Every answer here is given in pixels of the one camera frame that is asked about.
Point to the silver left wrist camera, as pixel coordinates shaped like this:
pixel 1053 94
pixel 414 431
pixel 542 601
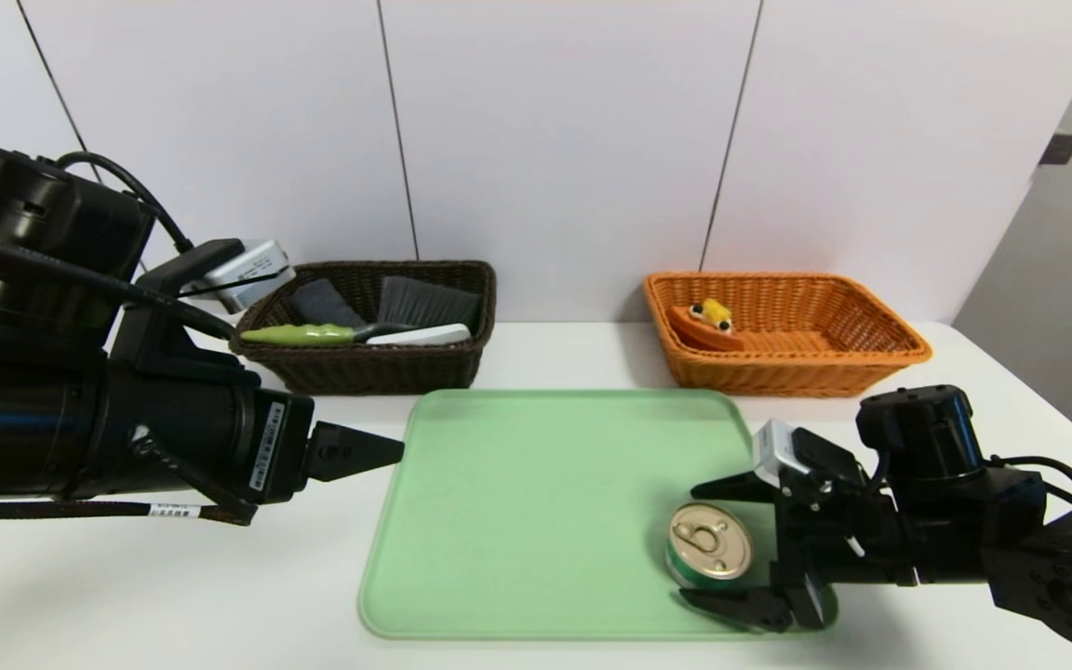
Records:
pixel 252 270

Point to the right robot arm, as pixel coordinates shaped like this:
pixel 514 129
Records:
pixel 992 521

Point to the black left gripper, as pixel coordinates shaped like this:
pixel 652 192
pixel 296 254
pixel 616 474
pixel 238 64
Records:
pixel 277 448

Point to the orange wicker basket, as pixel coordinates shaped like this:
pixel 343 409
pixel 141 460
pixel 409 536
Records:
pixel 806 368

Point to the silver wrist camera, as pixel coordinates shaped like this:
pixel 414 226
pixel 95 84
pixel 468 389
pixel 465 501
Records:
pixel 773 451
pixel 252 270

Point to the dark blue towel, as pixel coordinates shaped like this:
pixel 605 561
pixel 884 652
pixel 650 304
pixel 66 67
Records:
pixel 322 302

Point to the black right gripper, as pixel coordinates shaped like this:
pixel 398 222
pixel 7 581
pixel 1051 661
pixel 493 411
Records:
pixel 802 549

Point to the white rectangular board eraser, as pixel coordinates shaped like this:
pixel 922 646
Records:
pixel 424 336

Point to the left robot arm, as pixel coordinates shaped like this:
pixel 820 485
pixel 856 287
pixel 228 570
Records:
pixel 24 251

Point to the gold lid tin can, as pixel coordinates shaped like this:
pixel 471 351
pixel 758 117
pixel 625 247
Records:
pixel 708 544

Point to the orange toy fruit tart slice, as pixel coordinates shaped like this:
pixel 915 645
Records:
pixel 708 330

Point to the dark brown wicker basket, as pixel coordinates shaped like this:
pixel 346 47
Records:
pixel 359 368

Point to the black wall fixture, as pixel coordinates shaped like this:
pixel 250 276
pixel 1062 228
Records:
pixel 1059 149

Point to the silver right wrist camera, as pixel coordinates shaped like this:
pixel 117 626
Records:
pixel 773 451

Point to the light green plastic tray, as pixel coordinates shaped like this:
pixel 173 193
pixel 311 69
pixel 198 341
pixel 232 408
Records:
pixel 517 540

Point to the black zip tie tail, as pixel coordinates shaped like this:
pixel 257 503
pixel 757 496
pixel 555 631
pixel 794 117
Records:
pixel 238 282

